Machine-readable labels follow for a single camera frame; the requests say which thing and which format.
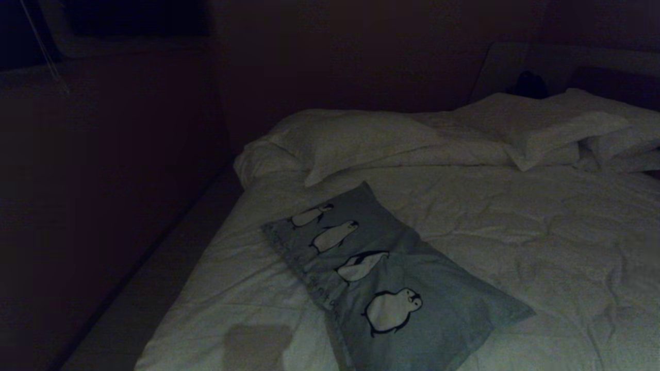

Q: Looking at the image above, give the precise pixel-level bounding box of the blue penguin print pillow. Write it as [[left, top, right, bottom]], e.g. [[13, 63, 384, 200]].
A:
[[260, 181, 536, 371]]

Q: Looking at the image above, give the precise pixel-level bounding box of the small dark object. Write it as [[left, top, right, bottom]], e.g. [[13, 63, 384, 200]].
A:
[[511, 71, 549, 99]]

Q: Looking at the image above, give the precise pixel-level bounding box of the bed with white sheet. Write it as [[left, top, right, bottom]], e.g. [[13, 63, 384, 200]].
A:
[[134, 89, 660, 371]]

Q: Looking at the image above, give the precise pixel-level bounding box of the white bed pillow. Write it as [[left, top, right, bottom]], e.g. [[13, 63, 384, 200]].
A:
[[554, 88, 660, 173], [268, 110, 444, 188], [456, 93, 631, 172]]

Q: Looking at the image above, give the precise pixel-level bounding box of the thin white cord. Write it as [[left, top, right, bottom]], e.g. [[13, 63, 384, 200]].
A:
[[20, 0, 70, 94]]

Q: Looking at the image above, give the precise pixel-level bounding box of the pale padded headboard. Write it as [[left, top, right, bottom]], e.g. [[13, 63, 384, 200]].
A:
[[468, 41, 660, 111]]

